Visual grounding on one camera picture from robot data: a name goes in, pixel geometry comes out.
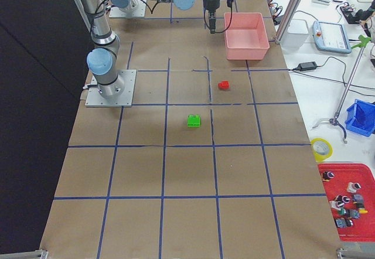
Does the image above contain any black power adapter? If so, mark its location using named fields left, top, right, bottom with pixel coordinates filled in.
left=296, top=62, right=318, bottom=71

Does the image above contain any reacher grabber tool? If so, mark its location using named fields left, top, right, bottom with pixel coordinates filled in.
left=312, top=35, right=371, bottom=144

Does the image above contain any white plastic container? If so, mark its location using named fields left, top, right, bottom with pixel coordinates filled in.
left=281, top=19, right=309, bottom=54

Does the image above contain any blue storage bin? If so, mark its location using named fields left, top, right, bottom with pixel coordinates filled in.
left=345, top=99, right=374, bottom=137

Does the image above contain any aluminium frame post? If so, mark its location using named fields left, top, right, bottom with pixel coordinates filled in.
left=274, top=0, right=301, bottom=44

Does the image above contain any teach pendant tablet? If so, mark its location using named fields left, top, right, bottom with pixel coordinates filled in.
left=312, top=21, right=352, bottom=54

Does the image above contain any yellow tape roll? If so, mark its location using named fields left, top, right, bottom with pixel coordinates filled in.
left=311, top=138, right=333, bottom=162

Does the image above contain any red plastic tray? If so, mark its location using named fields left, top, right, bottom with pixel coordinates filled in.
left=318, top=163, right=374, bottom=242

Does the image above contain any red toy block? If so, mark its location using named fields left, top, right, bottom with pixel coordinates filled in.
left=217, top=80, right=230, bottom=91

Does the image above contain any pink plastic box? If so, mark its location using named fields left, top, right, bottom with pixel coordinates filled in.
left=224, top=12, right=270, bottom=60

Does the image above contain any green toy block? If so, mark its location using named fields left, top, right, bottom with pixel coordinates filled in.
left=187, top=114, right=201, bottom=128

